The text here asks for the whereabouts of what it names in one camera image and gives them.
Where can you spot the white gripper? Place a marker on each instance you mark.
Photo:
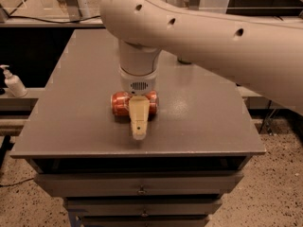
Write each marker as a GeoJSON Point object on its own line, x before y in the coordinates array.
{"type": "Point", "coordinates": [138, 83]}

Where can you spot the red coke can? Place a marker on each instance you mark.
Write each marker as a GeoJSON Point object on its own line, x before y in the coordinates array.
{"type": "Point", "coordinates": [120, 103]}

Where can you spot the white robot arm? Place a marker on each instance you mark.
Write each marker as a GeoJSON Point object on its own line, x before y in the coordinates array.
{"type": "Point", "coordinates": [262, 55]}

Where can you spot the grey drawer cabinet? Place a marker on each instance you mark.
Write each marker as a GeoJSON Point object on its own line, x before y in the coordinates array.
{"type": "Point", "coordinates": [193, 153]}

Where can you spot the white pump bottle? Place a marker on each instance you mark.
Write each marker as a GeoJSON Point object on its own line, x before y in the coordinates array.
{"type": "Point", "coordinates": [16, 86]}

